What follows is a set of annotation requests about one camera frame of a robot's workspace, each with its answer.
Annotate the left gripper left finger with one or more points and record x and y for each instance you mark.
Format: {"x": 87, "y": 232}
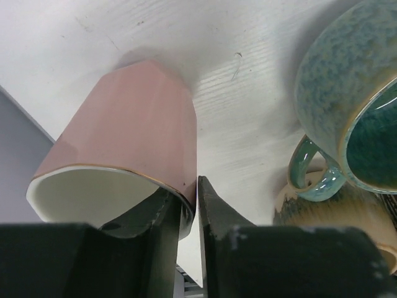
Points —
{"x": 133, "y": 255}

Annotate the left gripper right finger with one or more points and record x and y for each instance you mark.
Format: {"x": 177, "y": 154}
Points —
{"x": 240, "y": 259}

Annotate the beige round mug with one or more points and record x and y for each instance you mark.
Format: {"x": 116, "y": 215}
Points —
{"x": 350, "y": 206}

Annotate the pink faceted mug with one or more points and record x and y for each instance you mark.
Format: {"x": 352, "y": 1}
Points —
{"x": 135, "y": 133}

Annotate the green speckled mug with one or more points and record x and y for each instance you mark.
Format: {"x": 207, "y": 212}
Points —
{"x": 345, "y": 99}

